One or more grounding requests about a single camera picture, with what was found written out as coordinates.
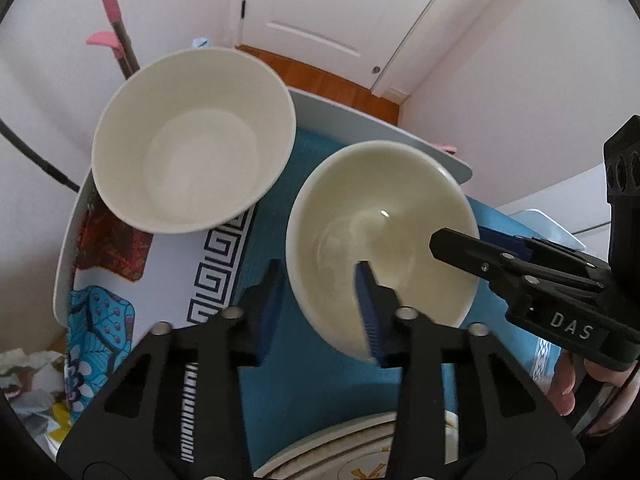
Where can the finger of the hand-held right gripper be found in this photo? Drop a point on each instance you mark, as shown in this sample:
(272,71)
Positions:
(505,242)
(475,255)

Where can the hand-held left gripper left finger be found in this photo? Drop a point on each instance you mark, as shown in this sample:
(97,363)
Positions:
(270,305)

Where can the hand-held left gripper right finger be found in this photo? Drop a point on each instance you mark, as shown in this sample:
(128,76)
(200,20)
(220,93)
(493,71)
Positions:
(367,305)

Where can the cream ceramic bowl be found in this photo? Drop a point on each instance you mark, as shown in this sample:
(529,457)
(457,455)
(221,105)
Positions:
(350,210)

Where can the white tray for plates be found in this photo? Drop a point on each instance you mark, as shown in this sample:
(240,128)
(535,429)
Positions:
(545,222)

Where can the person's right hand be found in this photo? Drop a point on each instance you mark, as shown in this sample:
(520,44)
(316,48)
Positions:
(562,385)

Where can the teal patterned tablecloth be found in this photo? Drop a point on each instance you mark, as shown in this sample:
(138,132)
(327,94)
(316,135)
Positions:
(300,385)

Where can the pink stool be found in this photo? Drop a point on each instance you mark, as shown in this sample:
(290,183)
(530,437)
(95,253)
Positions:
(445,147)

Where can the cartoon print plate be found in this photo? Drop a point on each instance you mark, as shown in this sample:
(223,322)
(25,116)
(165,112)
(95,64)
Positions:
(340,440)

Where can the white ceramic bowl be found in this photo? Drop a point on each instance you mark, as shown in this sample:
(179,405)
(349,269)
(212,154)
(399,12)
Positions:
(200,150)

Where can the floral patterned cloth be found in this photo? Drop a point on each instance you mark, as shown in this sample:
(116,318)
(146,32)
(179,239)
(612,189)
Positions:
(30,390)

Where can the blue water bottle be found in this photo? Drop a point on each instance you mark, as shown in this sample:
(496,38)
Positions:
(201,43)

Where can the black clothes rack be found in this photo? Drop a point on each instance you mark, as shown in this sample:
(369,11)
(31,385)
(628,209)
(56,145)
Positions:
(30,152)

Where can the white panel door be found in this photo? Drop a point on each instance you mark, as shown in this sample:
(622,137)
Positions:
(330,5)

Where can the pink mop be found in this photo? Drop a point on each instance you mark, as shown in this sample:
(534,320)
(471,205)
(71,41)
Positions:
(117,15)

